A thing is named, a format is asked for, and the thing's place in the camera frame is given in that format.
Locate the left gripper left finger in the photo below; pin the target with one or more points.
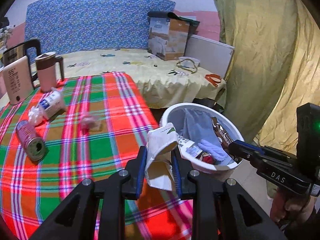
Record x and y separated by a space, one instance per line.
93 203

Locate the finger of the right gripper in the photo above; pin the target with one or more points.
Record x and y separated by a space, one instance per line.
247 151

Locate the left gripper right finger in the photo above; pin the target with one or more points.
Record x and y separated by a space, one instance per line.
221 209

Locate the white paper carton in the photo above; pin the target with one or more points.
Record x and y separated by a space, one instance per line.
158 169

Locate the red drink can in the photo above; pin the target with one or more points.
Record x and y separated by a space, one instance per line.
30 140

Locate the pink plastic wrapper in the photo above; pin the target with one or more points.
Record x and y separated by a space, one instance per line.
90 122

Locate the white yogurt bottle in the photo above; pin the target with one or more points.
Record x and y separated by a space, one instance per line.
52 104

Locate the white tissue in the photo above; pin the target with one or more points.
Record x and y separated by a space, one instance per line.
36 115

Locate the white round trash bin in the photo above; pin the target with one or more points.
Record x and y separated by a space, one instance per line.
220 170

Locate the person's right hand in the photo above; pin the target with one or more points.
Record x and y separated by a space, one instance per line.
298 207

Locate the plaid colourful tablecloth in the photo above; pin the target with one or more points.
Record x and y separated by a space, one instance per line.
31 191

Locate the white board panel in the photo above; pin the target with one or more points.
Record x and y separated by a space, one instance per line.
214 56

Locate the olive green curtain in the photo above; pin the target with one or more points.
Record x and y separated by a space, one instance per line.
275 67

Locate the bedding product box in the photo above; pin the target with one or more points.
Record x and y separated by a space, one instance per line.
167 38

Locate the white electric kettle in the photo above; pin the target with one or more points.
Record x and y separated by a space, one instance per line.
18 80

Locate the pink mug with brown lid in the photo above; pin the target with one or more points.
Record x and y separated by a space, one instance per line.
46 70

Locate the black cloth on box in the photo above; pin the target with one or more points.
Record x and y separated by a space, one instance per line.
172 15

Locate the blue dotted headboard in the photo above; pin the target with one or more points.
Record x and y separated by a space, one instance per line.
67 26

